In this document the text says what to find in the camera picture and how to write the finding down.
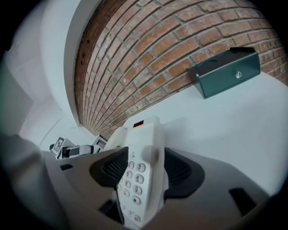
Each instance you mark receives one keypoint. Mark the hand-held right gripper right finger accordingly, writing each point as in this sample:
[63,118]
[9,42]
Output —
[213,197]

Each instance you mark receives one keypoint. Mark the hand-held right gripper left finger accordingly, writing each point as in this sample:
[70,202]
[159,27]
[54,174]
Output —
[76,184]

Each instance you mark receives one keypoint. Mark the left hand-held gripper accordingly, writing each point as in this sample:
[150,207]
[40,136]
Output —
[60,146]

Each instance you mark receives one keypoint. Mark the dark rectangular box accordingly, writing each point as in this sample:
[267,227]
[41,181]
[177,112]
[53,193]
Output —
[227,76]

